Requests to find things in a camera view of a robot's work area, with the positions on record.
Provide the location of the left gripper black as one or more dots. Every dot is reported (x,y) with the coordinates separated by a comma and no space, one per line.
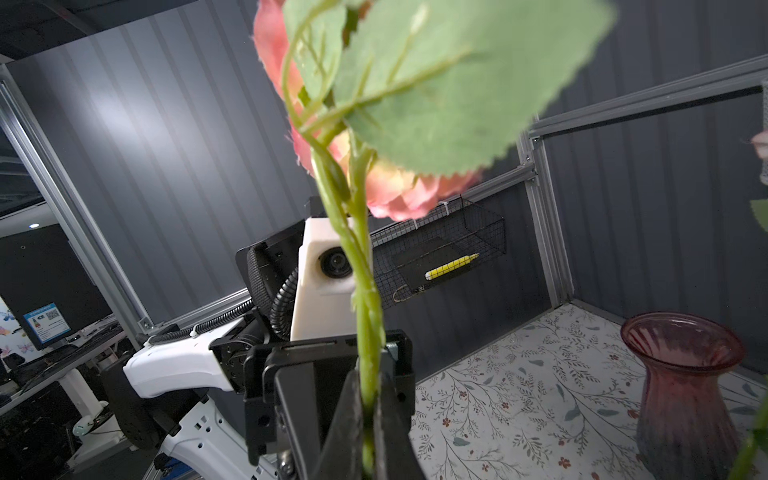
(303,399)

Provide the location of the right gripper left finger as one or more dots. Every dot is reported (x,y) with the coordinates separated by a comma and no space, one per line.
(342,453)

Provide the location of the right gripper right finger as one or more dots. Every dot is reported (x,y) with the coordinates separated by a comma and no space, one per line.
(395,458)

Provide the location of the purple glass vase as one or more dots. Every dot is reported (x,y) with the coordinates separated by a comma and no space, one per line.
(684,429)

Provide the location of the pink rose stem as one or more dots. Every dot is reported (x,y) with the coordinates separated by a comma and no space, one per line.
(396,105)

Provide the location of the pink roses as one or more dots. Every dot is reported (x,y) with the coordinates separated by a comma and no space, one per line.
(759,206)

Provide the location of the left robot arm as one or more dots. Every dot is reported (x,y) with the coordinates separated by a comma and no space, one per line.
(237,403)

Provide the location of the floral table mat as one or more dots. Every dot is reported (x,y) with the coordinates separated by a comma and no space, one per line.
(559,398)

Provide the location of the yellow marker pen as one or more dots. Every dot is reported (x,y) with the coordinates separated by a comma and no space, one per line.
(449,267)

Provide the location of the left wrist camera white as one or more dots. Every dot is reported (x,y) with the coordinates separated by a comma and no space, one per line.
(323,306)

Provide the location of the black wire wall basket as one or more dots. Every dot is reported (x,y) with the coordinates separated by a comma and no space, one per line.
(467,224)

